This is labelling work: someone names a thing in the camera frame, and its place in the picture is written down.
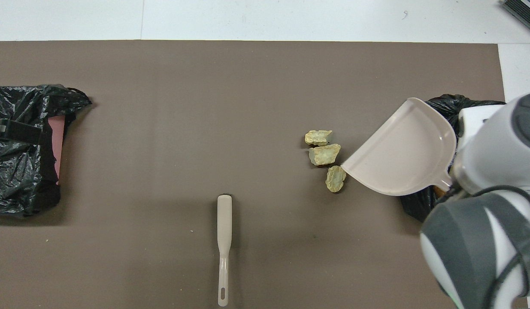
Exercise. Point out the beige hand brush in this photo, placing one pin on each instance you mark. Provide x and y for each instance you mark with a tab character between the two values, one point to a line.
224	214

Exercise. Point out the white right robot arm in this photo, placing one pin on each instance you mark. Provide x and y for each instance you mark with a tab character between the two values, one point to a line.
483	163

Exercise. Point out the beige plastic dustpan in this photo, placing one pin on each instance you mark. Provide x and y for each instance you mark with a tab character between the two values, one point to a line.
402	150

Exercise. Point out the pink bin with black bag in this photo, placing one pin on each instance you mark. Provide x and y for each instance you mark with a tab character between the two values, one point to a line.
16	171

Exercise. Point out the pale beige sponge chunk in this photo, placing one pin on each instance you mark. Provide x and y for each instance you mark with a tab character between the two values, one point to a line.
334	180
325	155
318	137

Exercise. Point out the brown table mat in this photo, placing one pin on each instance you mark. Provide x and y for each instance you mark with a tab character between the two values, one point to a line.
264	64

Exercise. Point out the dark ribbed box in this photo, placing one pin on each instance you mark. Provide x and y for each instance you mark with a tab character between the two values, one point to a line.
526	8

